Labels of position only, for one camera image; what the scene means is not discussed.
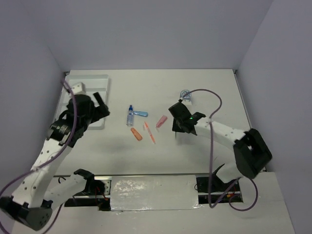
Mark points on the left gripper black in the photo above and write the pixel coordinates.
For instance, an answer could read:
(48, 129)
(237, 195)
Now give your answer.
(101, 111)

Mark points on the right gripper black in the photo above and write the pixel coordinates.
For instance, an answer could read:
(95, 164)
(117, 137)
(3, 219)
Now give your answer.
(176, 128)

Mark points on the orange highlighter pen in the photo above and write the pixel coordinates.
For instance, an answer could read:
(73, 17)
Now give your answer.
(150, 133)

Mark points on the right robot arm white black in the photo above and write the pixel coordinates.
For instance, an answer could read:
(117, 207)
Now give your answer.
(251, 153)

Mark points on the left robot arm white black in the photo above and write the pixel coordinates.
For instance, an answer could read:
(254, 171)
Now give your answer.
(32, 203)

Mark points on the pink plastic case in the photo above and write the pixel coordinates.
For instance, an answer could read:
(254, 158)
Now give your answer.
(161, 121)

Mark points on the blue paint jar far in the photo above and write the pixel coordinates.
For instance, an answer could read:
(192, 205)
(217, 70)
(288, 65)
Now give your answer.
(185, 95)

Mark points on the clear spray bottle blue cap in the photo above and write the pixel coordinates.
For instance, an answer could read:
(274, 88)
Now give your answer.
(130, 116)

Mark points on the blue plastic case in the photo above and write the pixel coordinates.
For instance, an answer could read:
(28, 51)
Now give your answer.
(140, 113)

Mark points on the orange plastic case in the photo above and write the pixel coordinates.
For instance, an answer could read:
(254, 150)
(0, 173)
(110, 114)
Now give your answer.
(136, 134)

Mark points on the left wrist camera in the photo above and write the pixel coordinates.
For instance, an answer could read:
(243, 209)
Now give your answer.
(78, 89)

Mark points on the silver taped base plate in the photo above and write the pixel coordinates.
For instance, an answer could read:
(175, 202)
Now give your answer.
(149, 193)

